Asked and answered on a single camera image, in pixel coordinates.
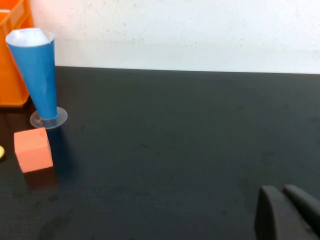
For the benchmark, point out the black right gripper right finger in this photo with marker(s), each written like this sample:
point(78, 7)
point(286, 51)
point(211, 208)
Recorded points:
point(307, 205)

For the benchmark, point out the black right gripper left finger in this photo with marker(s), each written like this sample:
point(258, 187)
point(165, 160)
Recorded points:
point(272, 220)

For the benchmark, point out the orange plastic cutlery crate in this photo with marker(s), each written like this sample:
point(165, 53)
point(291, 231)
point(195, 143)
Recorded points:
point(10, 82)

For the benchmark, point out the blue paper cone cup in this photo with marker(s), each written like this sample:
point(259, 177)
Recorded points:
point(62, 117)

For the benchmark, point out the orange foam cube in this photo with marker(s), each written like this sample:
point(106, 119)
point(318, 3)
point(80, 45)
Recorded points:
point(32, 152)

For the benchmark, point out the blue paper cone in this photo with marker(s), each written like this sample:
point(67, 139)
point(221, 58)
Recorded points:
point(36, 75)

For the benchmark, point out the yellow plastic spoon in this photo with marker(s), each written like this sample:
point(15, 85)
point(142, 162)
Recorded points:
point(1, 152)

